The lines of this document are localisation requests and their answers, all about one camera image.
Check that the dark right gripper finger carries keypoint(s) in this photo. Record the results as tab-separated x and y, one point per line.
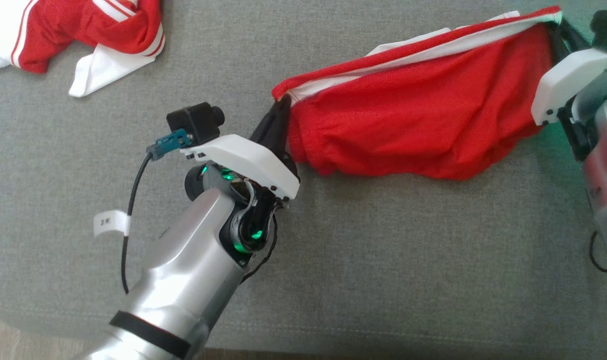
558	42
573	37

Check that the grey sofa seat cushion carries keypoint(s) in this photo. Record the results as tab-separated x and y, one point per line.
383	240

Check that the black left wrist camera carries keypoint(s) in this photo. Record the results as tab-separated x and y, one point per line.
196	122

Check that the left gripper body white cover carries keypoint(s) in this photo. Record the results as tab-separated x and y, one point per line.
248	160

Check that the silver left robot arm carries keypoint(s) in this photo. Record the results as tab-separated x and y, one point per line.
183	280

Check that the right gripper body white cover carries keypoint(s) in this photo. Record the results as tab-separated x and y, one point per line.
568	80

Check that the red white lettered jersey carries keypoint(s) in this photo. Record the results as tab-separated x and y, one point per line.
73	25

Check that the red shorts white stripe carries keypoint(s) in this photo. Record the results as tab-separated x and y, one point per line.
413	110

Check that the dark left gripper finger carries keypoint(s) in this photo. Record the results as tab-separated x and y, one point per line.
282	137
271	122

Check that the teal left camera connector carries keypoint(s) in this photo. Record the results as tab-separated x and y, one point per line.
166	142

